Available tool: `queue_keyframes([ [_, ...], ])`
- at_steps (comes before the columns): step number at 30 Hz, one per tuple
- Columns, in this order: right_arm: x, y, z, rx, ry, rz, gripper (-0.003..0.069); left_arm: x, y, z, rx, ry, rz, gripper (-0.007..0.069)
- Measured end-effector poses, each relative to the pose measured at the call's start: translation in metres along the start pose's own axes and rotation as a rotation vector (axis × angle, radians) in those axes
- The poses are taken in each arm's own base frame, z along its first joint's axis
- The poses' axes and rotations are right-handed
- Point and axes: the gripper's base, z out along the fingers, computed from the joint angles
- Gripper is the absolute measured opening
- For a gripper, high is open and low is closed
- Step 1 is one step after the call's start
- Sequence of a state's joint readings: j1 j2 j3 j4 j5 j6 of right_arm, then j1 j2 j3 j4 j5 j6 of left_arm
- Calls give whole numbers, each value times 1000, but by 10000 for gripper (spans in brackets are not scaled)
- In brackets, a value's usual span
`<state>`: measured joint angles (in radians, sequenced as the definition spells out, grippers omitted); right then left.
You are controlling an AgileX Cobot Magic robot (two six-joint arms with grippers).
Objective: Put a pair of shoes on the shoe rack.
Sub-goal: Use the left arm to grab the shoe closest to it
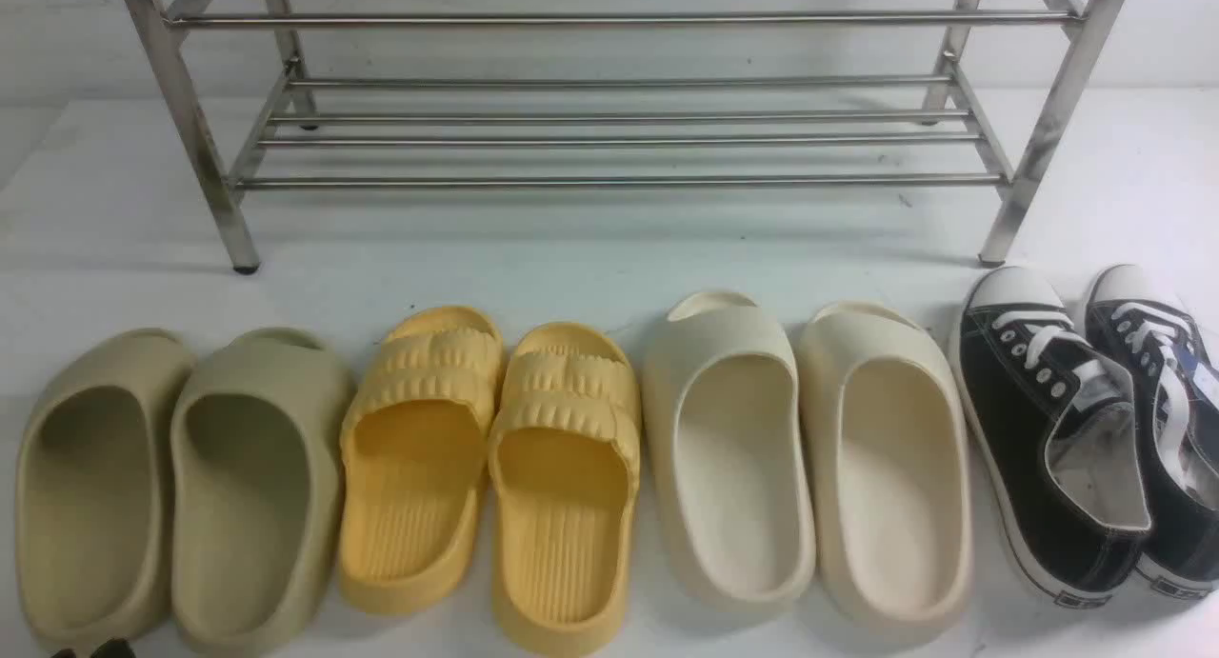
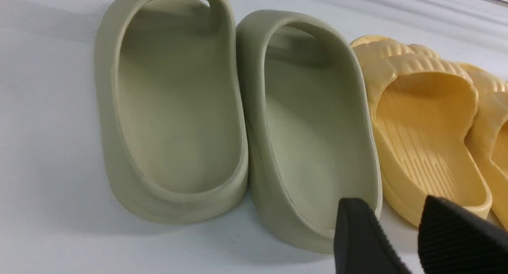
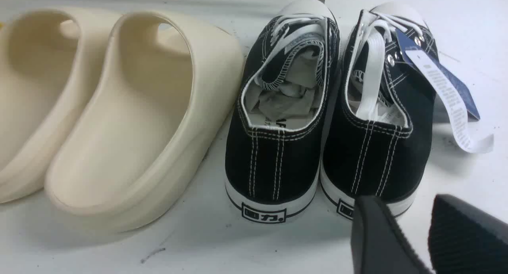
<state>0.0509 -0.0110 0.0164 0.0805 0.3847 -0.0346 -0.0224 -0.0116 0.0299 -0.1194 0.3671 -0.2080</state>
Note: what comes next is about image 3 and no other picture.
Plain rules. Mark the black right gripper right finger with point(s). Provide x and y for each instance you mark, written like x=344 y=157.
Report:
x=466 y=240

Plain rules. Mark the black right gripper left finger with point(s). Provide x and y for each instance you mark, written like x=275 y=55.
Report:
x=378 y=245

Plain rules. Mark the black canvas sneaker, right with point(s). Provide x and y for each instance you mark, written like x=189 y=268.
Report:
x=380 y=135

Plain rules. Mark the black canvas sneaker, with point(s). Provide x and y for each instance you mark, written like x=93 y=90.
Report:
x=275 y=137
x=380 y=135

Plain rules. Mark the blue white hang tag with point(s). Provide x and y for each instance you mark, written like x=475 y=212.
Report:
x=453 y=93

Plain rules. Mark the black canvas sneaker, left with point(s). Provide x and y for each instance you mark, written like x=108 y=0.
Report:
x=275 y=137

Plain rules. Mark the cream slipper, right of pair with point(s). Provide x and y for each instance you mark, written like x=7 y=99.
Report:
x=168 y=83

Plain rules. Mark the cream slipper, of pair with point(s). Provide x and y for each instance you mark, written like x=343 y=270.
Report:
x=51 y=60
x=168 y=83

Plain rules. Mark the cream slipper, left of pair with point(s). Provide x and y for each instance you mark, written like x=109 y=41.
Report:
x=51 y=60

